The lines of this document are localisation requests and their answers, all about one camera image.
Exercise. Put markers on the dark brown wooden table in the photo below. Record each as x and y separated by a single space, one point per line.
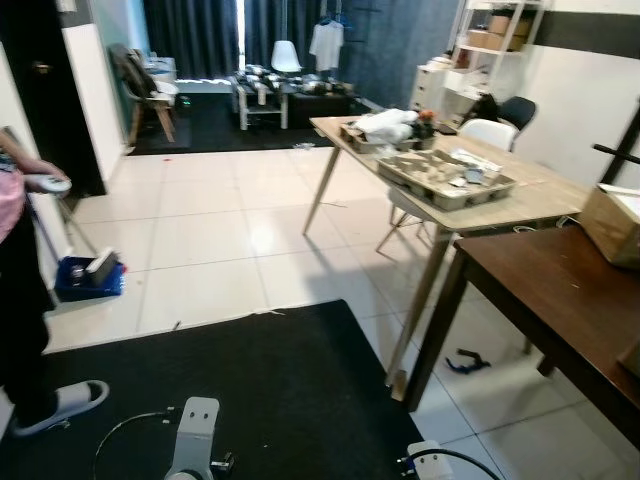
560 285

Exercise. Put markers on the light wooden table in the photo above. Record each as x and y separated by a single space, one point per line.
540 200

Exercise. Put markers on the black door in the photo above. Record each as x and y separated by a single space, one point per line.
40 100

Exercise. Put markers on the small black rug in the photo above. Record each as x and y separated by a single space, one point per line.
215 125

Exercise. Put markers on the cardboard box on shelf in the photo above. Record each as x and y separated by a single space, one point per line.
495 35

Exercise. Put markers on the white handheld controller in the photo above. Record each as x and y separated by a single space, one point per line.
55 186

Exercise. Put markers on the person in pink shirt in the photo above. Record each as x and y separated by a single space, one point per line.
18 300

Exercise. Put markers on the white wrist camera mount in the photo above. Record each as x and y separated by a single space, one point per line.
192 430
425 465

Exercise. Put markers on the large black rug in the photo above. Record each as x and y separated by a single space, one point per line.
250 390

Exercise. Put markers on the cluttered low table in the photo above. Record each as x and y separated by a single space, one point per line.
262 92

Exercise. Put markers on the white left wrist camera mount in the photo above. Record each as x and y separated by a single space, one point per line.
192 430

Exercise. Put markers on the small white shell chair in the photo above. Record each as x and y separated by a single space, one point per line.
286 55

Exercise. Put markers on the woven basket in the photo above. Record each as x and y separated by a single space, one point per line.
365 140

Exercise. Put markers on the white slipper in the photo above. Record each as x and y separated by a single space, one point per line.
65 402

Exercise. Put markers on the white cloth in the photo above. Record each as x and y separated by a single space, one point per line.
388 123

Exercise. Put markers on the cardboard tray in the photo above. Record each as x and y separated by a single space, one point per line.
440 190

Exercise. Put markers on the wooden chair with jacket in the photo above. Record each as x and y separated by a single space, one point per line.
140 85

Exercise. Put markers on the person's hand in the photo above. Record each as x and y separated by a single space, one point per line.
38 170

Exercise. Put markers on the white ladder shelf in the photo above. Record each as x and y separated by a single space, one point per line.
485 75

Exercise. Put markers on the white drawer cabinet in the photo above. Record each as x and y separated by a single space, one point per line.
432 90

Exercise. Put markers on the dark curtain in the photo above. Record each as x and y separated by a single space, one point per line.
190 35

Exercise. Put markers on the blue plastic basket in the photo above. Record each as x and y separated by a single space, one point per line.
85 282

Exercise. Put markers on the white hanging t-shirt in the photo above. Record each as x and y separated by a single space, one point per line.
327 45

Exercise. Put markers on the black office chair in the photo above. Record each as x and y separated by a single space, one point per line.
518 110

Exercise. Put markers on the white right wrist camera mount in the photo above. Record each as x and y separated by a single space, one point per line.
425 465

